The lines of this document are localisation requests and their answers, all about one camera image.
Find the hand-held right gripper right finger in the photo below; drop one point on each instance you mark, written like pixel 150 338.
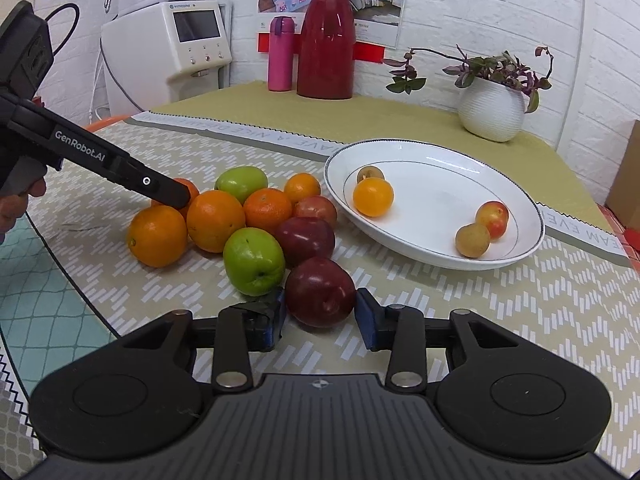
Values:
pixel 364 322

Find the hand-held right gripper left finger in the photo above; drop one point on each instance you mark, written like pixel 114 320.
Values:
pixel 277 317

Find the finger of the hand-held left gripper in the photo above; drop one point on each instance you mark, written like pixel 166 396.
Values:
pixel 160 187

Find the dark red apple front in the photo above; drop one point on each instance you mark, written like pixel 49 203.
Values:
pixel 320 292

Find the dark red apple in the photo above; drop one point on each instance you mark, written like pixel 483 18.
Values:
pixel 305 240
pixel 320 292

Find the white plate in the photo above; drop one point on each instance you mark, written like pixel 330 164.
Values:
pixel 435 195

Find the person's left hand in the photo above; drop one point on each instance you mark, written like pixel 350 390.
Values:
pixel 11 212

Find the large orange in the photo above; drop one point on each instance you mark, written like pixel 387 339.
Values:
pixel 157 236
pixel 215 221

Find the large green apple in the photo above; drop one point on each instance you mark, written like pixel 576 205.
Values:
pixel 254 260

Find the dark red apple middle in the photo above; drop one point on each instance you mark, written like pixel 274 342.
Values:
pixel 305 240

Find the red apple back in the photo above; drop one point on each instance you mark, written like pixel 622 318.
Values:
pixel 317 209

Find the white water dispenser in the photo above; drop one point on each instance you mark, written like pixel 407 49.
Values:
pixel 150 55

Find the small orange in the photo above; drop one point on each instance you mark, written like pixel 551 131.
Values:
pixel 301 187
pixel 373 197

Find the tan round fruit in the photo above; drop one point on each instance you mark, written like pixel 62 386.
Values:
pixel 472 240

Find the small brown fruit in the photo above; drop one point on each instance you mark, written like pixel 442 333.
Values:
pixel 370 173

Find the red yellow fruit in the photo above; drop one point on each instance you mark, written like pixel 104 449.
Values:
pixel 494 217

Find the pink bottle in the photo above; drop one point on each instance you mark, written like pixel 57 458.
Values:
pixel 280 55

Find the red thermos jug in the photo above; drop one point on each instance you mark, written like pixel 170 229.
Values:
pixel 326 45

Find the white ribbed flower pot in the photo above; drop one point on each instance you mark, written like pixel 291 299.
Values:
pixel 491 110

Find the purple green trailing plant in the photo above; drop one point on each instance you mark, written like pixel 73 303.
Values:
pixel 492 71

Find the cardboard box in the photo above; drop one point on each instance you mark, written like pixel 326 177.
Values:
pixel 627 175

